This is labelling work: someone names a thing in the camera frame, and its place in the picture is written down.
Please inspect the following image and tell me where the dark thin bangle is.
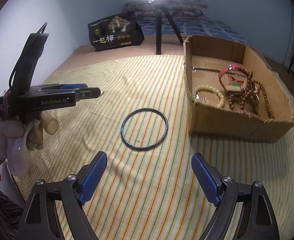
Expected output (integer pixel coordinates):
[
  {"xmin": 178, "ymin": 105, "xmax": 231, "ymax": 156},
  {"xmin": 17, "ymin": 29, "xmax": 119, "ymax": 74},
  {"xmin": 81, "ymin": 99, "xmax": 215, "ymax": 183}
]
[{"xmin": 120, "ymin": 108, "xmax": 169, "ymax": 152}]

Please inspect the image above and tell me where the pale bead bracelet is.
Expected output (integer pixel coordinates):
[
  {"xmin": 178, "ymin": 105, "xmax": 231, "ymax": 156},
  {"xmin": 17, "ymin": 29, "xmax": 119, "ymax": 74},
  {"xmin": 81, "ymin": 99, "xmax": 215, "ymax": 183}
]
[{"xmin": 191, "ymin": 84, "xmax": 225, "ymax": 110}]

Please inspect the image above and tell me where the long wooden bead necklace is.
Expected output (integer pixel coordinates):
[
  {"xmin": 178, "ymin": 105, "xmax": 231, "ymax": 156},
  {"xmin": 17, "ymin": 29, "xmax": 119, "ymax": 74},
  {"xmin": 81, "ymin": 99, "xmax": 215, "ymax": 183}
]
[{"xmin": 228, "ymin": 71, "xmax": 275, "ymax": 119}]

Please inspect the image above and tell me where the gloved left hand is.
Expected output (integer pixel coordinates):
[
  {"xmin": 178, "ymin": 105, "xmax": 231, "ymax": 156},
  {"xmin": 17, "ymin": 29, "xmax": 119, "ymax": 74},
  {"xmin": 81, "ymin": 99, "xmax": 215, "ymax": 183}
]
[{"xmin": 0, "ymin": 111, "xmax": 59, "ymax": 177}]

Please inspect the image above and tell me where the tan bed blanket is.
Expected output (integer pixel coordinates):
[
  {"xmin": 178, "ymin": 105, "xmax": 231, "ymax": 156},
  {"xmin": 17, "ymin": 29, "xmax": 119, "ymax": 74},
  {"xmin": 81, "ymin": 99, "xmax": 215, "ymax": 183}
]
[{"xmin": 58, "ymin": 34, "xmax": 184, "ymax": 70}]

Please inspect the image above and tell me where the black snack bag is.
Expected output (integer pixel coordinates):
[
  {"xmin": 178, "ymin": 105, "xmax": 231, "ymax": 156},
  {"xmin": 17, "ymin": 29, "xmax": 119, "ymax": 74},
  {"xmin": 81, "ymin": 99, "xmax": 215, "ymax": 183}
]
[{"xmin": 88, "ymin": 11, "xmax": 144, "ymax": 51}]

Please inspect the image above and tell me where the black tripod stand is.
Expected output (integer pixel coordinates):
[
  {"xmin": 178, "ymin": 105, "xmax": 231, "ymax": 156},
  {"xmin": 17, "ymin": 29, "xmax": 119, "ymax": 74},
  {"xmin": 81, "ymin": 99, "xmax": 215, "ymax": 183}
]
[{"xmin": 148, "ymin": 0, "xmax": 183, "ymax": 55}]

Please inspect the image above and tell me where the striped yellow cloth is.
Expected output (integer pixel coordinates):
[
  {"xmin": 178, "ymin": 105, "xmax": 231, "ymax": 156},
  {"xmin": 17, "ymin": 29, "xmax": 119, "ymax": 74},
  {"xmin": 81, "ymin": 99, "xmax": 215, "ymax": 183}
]
[{"xmin": 16, "ymin": 55, "xmax": 294, "ymax": 239}]

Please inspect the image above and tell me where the blue patterned bedsheet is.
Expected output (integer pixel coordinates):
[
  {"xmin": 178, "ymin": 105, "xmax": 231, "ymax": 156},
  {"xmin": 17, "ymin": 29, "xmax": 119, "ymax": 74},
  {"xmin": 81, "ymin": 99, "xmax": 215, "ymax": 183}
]
[{"xmin": 137, "ymin": 17, "xmax": 249, "ymax": 45}]

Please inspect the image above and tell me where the open cardboard box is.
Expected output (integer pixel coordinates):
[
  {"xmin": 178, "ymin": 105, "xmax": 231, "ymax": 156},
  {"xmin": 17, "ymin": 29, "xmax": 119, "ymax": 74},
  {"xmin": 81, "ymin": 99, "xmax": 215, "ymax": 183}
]
[{"xmin": 184, "ymin": 35, "xmax": 294, "ymax": 142}]

